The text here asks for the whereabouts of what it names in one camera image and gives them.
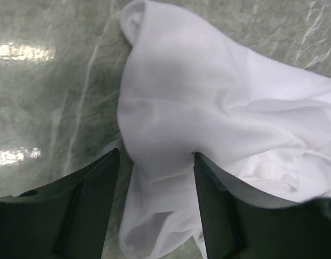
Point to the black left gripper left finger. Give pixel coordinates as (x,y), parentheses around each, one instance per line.
(67,218)

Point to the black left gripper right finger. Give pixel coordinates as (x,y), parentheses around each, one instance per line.
(240,221)

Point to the white t-shirt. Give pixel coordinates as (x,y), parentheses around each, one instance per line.
(186,88)

